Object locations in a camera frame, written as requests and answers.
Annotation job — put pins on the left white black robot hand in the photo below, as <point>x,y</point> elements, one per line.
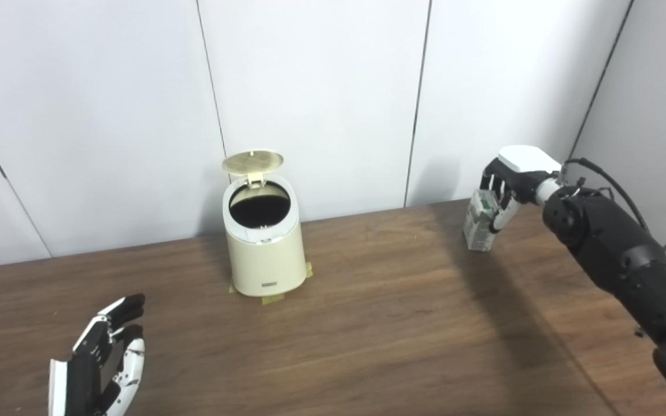
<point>84,370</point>

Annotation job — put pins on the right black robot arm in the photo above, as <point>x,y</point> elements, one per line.
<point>616,248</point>

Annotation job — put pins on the cream-colored bin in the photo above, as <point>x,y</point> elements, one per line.
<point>266,263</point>

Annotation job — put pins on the round cream bin lid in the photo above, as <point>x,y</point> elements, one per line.
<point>252,162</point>

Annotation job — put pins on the green white milk carton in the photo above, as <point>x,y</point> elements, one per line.
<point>477,225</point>

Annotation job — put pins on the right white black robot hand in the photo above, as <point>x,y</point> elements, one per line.
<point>526,167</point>

